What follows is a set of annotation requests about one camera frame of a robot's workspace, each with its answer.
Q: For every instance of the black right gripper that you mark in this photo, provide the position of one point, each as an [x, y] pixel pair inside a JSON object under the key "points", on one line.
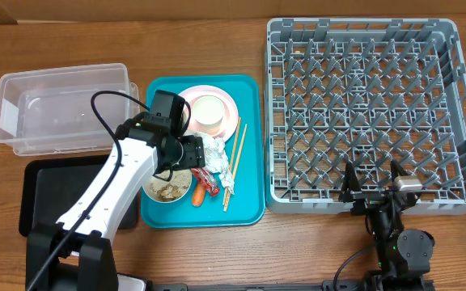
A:
{"points": [[350, 191]]}

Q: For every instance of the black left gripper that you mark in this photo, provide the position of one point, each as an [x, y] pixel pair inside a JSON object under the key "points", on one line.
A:
{"points": [[193, 154]]}

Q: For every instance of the white napkin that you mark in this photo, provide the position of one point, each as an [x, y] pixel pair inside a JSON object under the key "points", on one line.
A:
{"points": [[216, 160]]}

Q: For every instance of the red snack wrapper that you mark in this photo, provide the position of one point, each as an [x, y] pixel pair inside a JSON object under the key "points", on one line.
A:
{"points": [[207, 180]]}

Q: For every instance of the orange carrot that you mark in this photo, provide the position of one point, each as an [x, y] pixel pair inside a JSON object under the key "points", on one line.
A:
{"points": [[198, 195]]}

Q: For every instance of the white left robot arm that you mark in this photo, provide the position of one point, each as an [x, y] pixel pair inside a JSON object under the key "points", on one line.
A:
{"points": [[75, 253]]}

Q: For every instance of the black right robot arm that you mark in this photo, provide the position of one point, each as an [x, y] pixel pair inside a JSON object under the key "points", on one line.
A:
{"points": [[403, 254]]}

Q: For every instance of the grey dishwasher rack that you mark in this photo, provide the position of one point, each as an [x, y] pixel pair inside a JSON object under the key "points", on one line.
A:
{"points": [[367, 92]]}

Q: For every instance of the white bowl with food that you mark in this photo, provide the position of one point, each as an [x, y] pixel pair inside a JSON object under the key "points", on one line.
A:
{"points": [[166, 191]]}

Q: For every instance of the pink shallow bowl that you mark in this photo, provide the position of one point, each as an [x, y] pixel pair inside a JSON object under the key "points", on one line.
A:
{"points": [[211, 130]]}

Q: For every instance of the white cup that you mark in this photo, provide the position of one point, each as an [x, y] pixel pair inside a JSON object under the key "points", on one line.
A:
{"points": [[208, 110]]}

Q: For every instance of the pink plate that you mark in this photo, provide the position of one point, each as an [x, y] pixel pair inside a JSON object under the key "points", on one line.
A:
{"points": [[194, 92]]}

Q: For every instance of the wooden chopstick right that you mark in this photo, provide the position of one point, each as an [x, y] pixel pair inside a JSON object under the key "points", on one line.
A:
{"points": [[235, 169]]}

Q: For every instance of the teal plastic tray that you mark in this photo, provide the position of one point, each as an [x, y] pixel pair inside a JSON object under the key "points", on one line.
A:
{"points": [[247, 204]]}

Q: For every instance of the black tray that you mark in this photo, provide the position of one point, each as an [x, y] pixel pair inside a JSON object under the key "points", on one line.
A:
{"points": [[52, 186]]}

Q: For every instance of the clear plastic bin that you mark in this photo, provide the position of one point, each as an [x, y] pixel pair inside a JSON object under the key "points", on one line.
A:
{"points": [[53, 111]]}

